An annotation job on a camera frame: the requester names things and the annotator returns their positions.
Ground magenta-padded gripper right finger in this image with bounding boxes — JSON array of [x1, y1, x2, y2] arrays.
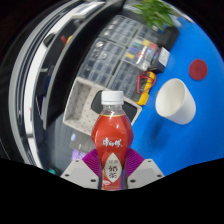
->
[[125, 148, 165, 190]]

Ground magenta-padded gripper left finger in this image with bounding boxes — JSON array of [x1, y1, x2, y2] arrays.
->
[[60, 148, 102, 190]]

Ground red drink bottle white cap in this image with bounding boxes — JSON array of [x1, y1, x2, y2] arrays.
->
[[90, 90, 134, 191]]

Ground teal holder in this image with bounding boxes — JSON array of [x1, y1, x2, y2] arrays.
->
[[47, 167, 58, 177]]

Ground dark grey flat package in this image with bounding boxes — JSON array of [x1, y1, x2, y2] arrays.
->
[[68, 131, 96, 154]]

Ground white perforated tray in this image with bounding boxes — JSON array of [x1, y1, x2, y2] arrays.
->
[[62, 77, 144, 137]]

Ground white cup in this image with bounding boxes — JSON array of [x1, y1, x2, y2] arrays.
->
[[154, 77, 197, 126]]

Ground yellow multimeter with red leads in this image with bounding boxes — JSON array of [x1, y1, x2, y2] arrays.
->
[[132, 70, 158, 107]]

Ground grey small-parts drawer cabinet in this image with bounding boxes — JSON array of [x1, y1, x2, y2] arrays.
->
[[77, 14, 158, 96]]

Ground black box with white label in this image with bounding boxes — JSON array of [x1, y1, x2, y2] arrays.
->
[[154, 46, 171, 74]]

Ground flat round red coaster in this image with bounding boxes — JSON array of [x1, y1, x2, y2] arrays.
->
[[188, 58, 209, 81]]

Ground clear compartment box colourful parts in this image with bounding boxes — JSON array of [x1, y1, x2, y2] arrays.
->
[[123, 38, 160, 72]]

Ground flat black box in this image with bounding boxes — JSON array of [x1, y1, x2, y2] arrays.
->
[[157, 25, 181, 52]]

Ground green potted plant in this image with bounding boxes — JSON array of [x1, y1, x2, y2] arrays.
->
[[132, 0, 181, 31]]

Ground black wall shelf unit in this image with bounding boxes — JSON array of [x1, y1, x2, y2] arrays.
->
[[8, 0, 128, 168]]

